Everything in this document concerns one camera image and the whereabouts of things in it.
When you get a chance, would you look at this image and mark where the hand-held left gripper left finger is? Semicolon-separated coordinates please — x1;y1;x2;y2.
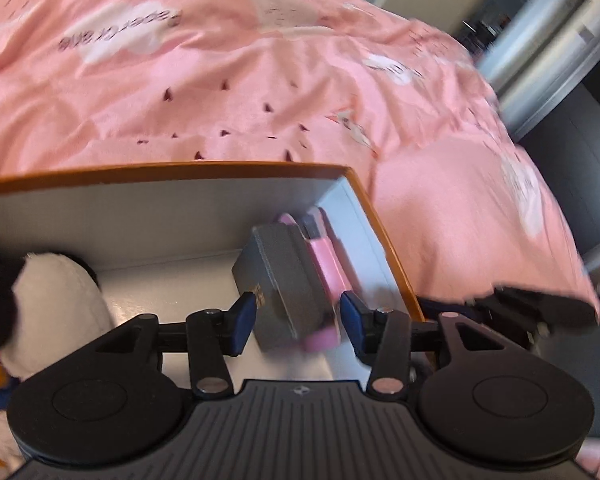
92;292;258;401

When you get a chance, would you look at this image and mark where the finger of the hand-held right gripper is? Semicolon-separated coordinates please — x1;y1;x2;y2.
420;296;496;325

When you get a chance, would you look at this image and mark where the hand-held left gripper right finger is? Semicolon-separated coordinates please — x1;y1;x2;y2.
339;290;536;402

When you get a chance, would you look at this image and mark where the dark grey rectangular box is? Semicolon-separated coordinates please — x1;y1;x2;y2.
231;223;332;352

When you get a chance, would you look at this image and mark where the orange cardboard storage box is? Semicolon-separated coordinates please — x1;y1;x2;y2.
0;161;427;396

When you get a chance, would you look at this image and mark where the pink case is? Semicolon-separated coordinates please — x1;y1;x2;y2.
278;207;354;354

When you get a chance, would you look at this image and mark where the white and black plush toy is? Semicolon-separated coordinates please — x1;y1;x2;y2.
0;242;114;467

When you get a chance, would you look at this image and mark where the pink printed blanket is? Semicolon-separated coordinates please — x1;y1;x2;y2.
0;0;600;312

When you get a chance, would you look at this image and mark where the white door frame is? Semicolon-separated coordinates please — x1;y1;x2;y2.
374;0;600;133

